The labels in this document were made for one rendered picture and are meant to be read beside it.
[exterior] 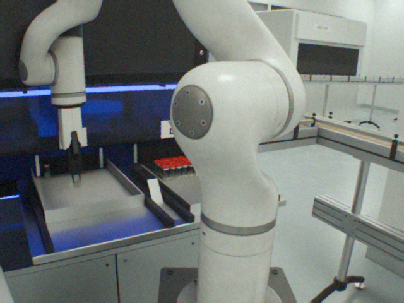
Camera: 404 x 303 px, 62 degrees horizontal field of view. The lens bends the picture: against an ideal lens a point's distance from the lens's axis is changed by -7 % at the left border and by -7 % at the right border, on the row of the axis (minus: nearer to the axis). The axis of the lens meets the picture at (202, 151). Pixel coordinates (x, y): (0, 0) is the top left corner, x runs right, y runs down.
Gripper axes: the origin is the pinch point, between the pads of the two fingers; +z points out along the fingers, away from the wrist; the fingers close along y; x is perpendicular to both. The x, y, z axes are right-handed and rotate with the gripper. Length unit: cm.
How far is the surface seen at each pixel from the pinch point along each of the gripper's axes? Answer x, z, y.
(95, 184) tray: 7.2, 11.8, -16.1
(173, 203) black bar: 23.2, 11.4, 8.9
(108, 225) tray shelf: 5.2, 12.9, 11.2
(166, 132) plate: 33.9, -0.1, -23.1
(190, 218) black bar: 24.3, 12.3, 17.1
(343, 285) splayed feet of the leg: 128, 91, -15
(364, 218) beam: 129, 49, -10
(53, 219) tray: -7.2, 11.3, 5.4
